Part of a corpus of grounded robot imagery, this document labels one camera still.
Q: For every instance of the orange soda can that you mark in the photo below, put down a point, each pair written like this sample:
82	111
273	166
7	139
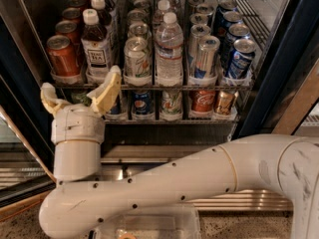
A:
72	14
80	4
69	29
62	56

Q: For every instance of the front slim silver energy can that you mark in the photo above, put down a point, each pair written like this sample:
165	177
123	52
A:
206	53

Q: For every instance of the clear plastic bin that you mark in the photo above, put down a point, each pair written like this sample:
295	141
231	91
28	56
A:
178	221

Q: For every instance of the front clear water bottle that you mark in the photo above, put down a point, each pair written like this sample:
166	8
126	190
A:
169	47

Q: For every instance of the front green white soda can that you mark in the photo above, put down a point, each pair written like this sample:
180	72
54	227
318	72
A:
137	57

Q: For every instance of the pepsi can lower shelf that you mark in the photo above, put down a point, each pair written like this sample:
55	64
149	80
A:
142	101

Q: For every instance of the green white can lower shelf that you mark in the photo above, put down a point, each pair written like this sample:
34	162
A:
171	102

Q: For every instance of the blue pepsi can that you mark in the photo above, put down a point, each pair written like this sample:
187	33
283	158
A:
240	58
234	32
223	7
228	18

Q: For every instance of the green white soda can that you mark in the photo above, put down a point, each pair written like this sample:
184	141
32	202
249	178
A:
140	29
137	57
135	16

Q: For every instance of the glass fridge door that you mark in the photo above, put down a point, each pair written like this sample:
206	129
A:
25	171
286	84

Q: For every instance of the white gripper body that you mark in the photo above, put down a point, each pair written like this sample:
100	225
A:
78	124

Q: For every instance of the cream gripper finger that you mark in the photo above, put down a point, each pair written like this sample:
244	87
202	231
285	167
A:
105	95
50	100

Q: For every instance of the right glass fridge door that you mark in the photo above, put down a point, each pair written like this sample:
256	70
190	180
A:
286	84

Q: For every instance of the top wire fridge shelf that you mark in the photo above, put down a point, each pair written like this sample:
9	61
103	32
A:
155	87

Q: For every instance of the slim silver energy can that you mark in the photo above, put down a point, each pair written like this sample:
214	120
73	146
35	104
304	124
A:
206	53
196	33
198	18

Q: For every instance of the lower wire fridge shelf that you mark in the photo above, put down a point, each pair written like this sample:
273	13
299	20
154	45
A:
176	121

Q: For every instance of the left glass fridge door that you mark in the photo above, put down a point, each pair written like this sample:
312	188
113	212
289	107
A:
25	171

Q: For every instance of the gold brown can lower shelf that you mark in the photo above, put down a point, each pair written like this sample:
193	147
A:
224	102

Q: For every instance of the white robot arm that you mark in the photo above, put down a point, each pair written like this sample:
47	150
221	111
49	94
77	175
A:
286	164

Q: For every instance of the wire fridge shelf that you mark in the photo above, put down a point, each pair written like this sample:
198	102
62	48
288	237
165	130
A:
155	87
176	121

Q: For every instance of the front orange soda can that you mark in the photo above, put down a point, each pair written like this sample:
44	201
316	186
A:
62	56

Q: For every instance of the front blue pepsi can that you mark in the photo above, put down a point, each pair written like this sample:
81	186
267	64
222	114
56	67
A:
240	58

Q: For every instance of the red cola can lower shelf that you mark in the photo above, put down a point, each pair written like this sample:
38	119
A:
202	101

